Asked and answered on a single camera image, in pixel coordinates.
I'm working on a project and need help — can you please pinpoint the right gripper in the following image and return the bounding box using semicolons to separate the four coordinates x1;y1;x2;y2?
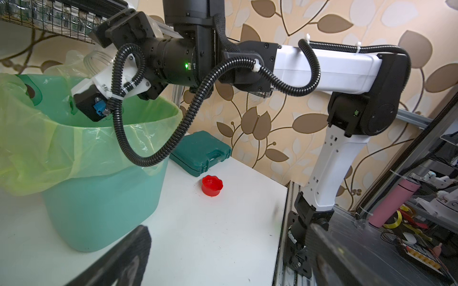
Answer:
89;8;200;100

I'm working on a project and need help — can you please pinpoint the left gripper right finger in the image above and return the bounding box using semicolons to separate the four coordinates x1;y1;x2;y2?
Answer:
305;224;388;286

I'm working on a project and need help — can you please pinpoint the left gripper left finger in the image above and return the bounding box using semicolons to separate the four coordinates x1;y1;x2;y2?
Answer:
68;225;151;286

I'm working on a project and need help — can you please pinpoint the green plastic trash bin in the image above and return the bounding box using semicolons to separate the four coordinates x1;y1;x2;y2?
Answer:
17;74;169;253

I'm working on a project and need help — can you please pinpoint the red jar lid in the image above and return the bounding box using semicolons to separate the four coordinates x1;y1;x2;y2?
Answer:
201;175;224;197

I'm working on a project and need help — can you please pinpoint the yellow-green bin liner bag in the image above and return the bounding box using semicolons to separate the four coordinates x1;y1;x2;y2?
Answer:
0;49;184;197

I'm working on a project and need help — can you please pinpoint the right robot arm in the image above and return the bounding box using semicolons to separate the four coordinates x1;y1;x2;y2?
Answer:
90;1;411;277

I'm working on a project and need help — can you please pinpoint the pink bottle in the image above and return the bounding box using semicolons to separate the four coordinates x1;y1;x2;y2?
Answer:
369;179;421;228

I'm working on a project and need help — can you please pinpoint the green plastic tool case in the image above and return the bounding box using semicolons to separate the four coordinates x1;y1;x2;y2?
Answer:
170;131;232;177

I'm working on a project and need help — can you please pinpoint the back wire basket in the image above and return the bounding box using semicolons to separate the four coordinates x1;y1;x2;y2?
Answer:
1;0;137;44

